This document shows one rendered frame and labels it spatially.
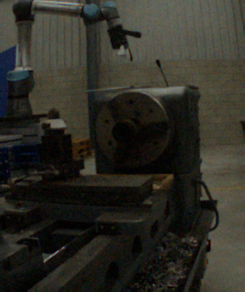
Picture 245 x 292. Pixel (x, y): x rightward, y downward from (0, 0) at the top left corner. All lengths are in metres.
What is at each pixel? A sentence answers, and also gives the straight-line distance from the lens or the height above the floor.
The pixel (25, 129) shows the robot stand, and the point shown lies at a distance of 1.97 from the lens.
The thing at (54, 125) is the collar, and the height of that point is 1.13.
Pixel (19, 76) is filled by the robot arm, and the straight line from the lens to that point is 2.03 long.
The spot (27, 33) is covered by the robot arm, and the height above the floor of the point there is 1.60.
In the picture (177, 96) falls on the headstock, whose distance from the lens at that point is 1.85.
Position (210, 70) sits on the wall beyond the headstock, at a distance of 11.66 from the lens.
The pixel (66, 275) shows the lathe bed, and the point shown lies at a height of 0.87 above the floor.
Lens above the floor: 1.18
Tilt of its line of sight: 3 degrees down
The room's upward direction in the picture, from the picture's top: 3 degrees counter-clockwise
